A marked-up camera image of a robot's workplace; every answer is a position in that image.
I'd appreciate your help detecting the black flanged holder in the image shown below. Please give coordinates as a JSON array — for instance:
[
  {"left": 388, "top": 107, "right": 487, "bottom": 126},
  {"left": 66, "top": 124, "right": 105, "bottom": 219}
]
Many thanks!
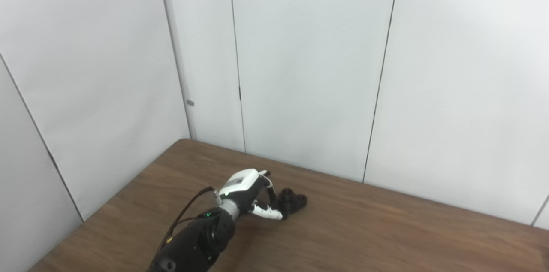
[{"left": 278, "top": 188, "right": 308, "bottom": 217}]

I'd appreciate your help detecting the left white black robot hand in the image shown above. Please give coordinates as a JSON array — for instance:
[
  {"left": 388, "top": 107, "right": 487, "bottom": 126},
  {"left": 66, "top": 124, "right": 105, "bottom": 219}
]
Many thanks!
[{"left": 218, "top": 169, "right": 284, "bottom": 221}]

